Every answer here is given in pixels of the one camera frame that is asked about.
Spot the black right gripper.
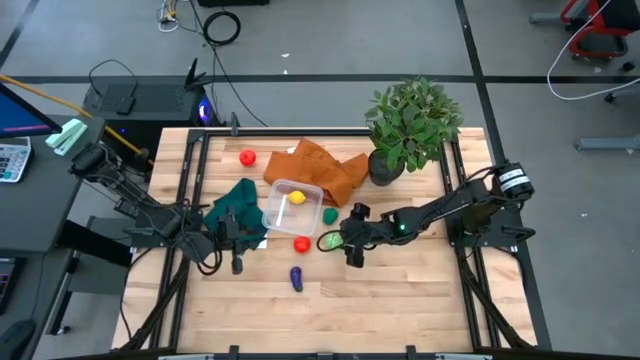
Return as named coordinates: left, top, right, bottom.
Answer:
left=339, top=202, right=384, bottom=269

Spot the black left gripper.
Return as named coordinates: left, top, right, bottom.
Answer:
left=215, top=207, right=249, bottom=276

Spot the clear plastic tupperware container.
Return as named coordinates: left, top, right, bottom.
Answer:
left=261, top=178, right=325, bottom=238

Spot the dark green cloth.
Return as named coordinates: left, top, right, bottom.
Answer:
left=202, top=177, right=269, bottom=250

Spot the black plant pot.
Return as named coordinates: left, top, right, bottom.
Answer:
left=367, top=149, right=406, bottom=187

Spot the orange cloth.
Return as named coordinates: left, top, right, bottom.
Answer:
left=262, top=137, right=370, bottom=209

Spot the green leafy plant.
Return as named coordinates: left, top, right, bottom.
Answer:
left=363, top=75, right=465, bottom=175

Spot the black computer tower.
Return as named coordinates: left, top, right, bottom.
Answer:
left=82, top=82, right=214, bottom=151

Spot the black wifi antenna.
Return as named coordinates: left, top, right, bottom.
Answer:
left=184, top=57, right=214, bottom=91

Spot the mint green stapler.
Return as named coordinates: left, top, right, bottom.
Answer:
left=44, top=118, right=89, bottom=157

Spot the black desk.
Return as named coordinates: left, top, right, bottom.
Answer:
left=0, top=114, right=107, bottom=256

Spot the grey desk calculator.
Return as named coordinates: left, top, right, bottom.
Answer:
left=0, top=136, right=32, bottom=184

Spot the black computer mouse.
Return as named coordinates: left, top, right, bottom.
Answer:
left=0, top=319, right=36, bottom=360

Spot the computer monitor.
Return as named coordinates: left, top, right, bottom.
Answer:
left=0, top=82, right=64, bottom=140

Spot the grey floor bar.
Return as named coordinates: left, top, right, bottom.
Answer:
left=574, top=134, right=640, bottom=152

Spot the red and black chair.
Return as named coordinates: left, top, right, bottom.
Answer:
left=559, top=0, right=640, bottom=61

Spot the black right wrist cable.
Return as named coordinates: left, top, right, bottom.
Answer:
left=316, top=228, right=347, bottom=254

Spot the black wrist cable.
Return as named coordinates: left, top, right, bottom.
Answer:
left=316, top=228, right=347, bottom=254
left=196, top=243, right=222, bottom=277

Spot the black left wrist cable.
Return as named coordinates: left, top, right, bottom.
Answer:
left=196, top=243, right=222, bottom=277

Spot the black aluminium table frame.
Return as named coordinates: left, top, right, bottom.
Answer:
left=119, top=127, right=551, bottom=360

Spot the coiled black cable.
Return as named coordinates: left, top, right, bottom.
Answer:
left=202, top=10, right=242, bottom=47

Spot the bundle of floor cables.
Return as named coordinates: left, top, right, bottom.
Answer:
left=157, top=0, right=182, bottom=34

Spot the white floor cable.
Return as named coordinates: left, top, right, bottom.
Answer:
left=546, top=0, right=640, bottom=101

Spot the yellow hose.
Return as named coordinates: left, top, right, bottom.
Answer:
left=0, top=74, right=154, bottom=164

